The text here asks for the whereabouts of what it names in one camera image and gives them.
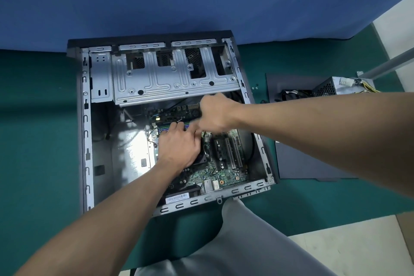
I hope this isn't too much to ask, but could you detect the person's left hand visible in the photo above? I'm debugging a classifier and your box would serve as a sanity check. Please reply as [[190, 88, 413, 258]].
[[157, 121, 203, 170]]

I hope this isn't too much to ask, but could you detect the person's right hand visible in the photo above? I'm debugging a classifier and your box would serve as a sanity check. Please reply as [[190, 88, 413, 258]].
[[191, 92, 242, 135]]

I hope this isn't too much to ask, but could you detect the black processor cooler fan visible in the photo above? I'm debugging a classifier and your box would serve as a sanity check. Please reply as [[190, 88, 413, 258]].
[[193, 143, 208, 167]]

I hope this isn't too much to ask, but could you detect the desktop computer case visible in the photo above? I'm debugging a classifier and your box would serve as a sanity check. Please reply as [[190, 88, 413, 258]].
[[66, 29, 279, 219]]

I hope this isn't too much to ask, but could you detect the green motherboard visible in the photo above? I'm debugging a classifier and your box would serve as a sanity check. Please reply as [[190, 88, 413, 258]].
[[144, 100, 254, 191]]

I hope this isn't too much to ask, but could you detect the silver metal drive cage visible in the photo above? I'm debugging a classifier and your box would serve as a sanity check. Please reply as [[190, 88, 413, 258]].
[[111, 44, 241, 107]]

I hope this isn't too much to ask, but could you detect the hard drive with cables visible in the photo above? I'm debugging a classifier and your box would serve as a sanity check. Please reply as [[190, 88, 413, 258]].
[[277, 88, 315, 102]]

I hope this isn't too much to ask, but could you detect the black side panel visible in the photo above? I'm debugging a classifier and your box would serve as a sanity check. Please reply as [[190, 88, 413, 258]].
[[265, 73, 359, 183]]

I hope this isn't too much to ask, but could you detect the silver power supply unit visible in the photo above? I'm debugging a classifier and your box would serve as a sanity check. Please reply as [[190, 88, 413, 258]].
[[311, 75, 378, 97]]

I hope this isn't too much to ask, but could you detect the yellow and black cable bundle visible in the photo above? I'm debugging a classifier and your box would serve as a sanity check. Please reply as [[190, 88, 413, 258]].
[[339, 76, 383, 94]]

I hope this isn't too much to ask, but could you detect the person's left forearm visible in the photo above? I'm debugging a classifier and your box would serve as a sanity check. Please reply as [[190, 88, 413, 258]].
[[14, 157, 188, 276]]

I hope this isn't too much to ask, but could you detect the person's right forearm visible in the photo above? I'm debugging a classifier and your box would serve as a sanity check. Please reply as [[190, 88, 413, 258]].
[[232, 91, 414, 199]]

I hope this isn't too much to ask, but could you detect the person's white shirt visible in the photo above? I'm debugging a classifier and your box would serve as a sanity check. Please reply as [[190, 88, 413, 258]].
[[132, 197, 338, 276]]

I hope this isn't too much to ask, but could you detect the green floor mat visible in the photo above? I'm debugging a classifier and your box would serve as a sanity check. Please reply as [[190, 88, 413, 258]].
[[0, 23, 414, 272]]

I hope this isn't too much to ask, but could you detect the grey metal post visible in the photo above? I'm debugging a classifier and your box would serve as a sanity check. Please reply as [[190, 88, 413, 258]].
[[355, 47, 414, 81]]

